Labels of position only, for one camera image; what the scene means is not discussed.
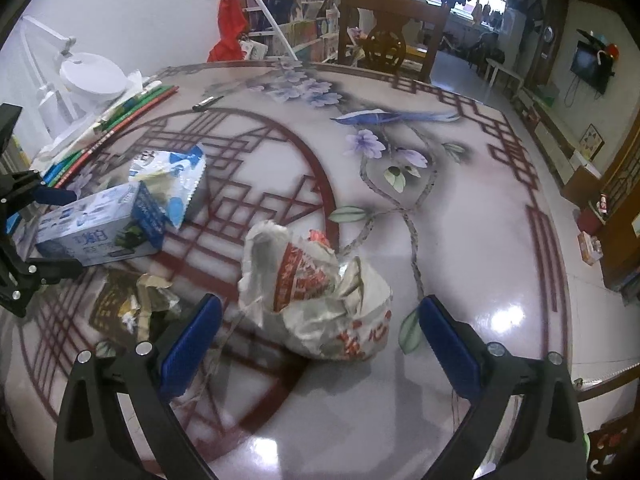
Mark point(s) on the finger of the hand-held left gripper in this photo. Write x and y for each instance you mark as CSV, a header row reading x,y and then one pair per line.
x,y
50,270
55,196

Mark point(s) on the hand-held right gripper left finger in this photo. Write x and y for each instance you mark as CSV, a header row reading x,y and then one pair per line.
x,y
192,345

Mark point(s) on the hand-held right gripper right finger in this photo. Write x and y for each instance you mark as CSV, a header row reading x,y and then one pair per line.
x,y
450,350

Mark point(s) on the blue white milk carton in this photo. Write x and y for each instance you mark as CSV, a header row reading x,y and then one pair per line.
x,y
95,225

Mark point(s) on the red white paper bag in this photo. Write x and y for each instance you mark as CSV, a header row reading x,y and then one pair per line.
x,y
310,295

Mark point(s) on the dark brown torn wrapper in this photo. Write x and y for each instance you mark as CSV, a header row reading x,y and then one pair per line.
x,y
125,305

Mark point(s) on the white desk lamp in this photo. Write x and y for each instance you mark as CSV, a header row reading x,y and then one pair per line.
x,y
92,75

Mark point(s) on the blue white plastic wrapper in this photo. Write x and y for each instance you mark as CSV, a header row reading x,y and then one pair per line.
x,y
175,180

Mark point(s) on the round printed dining table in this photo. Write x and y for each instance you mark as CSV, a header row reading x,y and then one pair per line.
x,y
380,220

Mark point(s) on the cardboard box on floor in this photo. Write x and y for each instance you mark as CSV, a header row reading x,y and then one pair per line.
x,y
590,246

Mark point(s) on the black pen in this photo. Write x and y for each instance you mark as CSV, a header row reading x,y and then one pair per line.
x,y
207,103

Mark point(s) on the low television cabinet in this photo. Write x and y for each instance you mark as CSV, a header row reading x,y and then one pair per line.
x,y
555,130

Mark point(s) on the red cloth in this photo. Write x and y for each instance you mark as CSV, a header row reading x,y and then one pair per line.
x,y
232,15

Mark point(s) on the small framed picture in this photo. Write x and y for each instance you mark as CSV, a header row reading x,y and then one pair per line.
x,y
592,142

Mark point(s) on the small white table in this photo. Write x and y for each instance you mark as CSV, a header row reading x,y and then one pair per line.
x,y
502,72

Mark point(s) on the bookshelf with books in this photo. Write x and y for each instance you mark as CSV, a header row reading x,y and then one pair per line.
x,y
295,15

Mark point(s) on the wooden dining chair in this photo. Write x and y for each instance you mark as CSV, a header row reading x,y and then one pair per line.
x,y
390,35

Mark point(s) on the wall mounted television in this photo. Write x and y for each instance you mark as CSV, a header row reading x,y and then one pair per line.
x,y
590,67

